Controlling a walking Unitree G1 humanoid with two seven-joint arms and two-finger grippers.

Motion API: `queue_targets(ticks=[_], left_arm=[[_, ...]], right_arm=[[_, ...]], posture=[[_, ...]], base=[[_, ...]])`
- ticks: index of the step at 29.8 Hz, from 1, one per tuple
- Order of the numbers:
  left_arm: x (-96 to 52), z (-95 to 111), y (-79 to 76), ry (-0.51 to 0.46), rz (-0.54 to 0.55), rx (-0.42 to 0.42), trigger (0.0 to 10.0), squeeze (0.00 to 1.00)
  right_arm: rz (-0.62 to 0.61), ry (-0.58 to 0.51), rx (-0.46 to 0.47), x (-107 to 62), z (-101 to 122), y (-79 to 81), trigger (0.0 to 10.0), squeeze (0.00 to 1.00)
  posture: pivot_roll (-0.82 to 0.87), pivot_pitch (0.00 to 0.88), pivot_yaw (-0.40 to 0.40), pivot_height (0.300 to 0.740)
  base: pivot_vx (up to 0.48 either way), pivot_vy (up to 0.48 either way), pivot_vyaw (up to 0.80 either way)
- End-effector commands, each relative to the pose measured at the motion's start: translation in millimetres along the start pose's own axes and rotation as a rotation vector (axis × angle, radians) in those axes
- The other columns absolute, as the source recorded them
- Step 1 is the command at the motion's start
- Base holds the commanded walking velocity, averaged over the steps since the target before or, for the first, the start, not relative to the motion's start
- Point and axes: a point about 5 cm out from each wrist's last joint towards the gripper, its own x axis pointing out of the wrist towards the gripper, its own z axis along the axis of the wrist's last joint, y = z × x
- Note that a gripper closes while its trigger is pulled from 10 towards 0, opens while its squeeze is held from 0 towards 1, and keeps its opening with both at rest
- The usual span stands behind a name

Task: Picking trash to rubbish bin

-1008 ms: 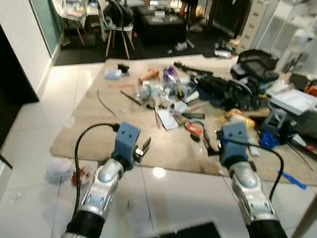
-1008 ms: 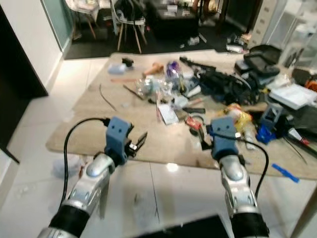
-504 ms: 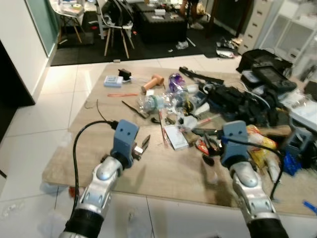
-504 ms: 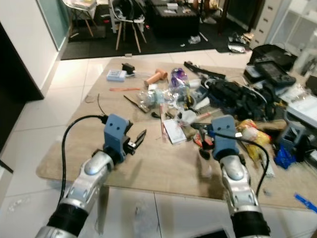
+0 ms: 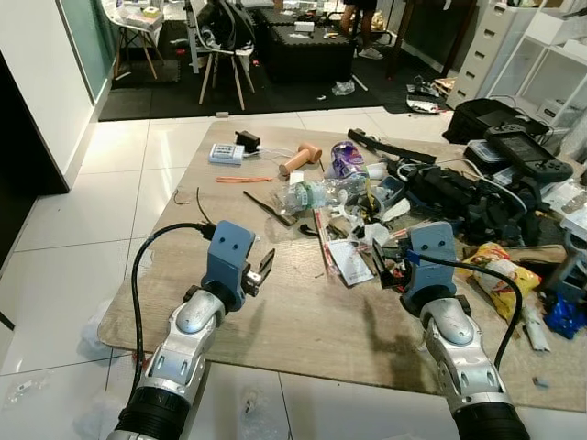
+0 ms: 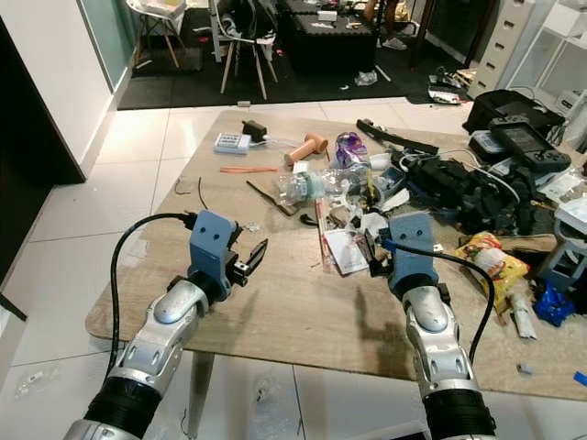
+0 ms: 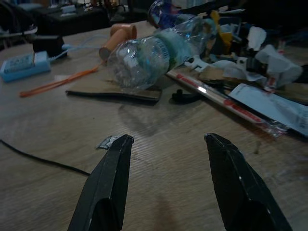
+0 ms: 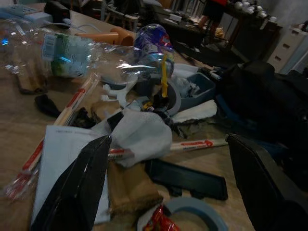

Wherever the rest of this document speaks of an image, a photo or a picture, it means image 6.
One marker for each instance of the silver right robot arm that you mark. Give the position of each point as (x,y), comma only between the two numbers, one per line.
(438,344)

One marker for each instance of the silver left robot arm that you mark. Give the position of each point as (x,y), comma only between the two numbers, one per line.
(160,325)

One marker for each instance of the white paper wrapper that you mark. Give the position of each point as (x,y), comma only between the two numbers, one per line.
(347,252)

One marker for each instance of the black flat blade tool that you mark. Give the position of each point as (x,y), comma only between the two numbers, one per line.
(273,199)

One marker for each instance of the clear plastic bottle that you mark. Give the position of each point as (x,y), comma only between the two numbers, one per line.
(316,186)

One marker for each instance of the thin orange strip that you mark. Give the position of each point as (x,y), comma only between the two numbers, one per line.
(249,170)

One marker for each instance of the purple foil packet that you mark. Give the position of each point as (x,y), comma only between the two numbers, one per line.
(350,149)

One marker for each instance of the long black tool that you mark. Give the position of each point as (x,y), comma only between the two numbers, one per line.
(396,137)

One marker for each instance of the yellow snack packet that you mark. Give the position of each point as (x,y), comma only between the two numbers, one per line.
(495,264)

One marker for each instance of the white power adapter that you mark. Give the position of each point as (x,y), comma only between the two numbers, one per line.
(231,143)

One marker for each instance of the white table leg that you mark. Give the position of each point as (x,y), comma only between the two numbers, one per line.
(201,394)

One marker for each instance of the small black adapter box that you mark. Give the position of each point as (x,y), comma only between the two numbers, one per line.
(254,129)

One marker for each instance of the white crumpled tube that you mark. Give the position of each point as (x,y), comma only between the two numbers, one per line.
(523,316)

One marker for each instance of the crushed clear bottle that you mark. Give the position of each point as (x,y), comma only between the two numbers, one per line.
(366,79)

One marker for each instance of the black floor rug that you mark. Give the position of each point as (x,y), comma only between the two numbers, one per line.
(316,90)

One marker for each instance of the black carry bag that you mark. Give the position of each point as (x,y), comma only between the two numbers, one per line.
(495,108)

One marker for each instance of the black handheld controller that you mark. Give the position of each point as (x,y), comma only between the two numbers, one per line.
(527,142)

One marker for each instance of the blue and grey clamp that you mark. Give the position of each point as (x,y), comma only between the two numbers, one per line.
(555,298)

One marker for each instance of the large black hard case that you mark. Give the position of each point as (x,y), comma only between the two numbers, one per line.
(330,41)

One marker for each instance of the person's legs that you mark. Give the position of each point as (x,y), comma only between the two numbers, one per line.
(390,23)

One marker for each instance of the white drawer cabinet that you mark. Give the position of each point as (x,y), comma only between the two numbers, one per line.
(500,41)

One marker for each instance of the white chair with black clothes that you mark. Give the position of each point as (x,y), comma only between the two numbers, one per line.
(243,27)

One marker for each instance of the white open shelf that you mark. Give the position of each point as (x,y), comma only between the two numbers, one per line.
(555,64)

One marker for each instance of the white chair with boxes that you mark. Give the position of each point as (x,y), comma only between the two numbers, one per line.
(158,11)

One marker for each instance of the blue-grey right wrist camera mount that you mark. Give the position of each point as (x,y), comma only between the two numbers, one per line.
(413,252)

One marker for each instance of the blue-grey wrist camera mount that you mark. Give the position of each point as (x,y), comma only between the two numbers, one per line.
(211,246)
(413,252)

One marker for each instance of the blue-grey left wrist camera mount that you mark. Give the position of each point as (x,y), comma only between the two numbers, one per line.
(211,246)

